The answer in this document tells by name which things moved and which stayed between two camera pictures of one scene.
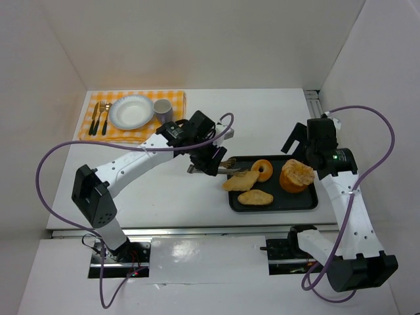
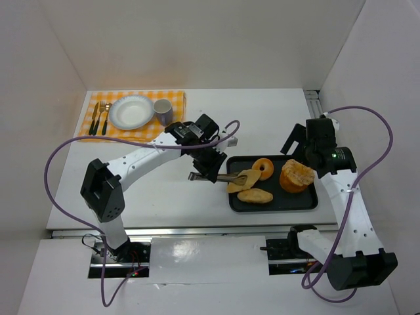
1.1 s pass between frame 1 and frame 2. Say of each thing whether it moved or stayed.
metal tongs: moved
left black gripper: stayed
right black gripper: stayed
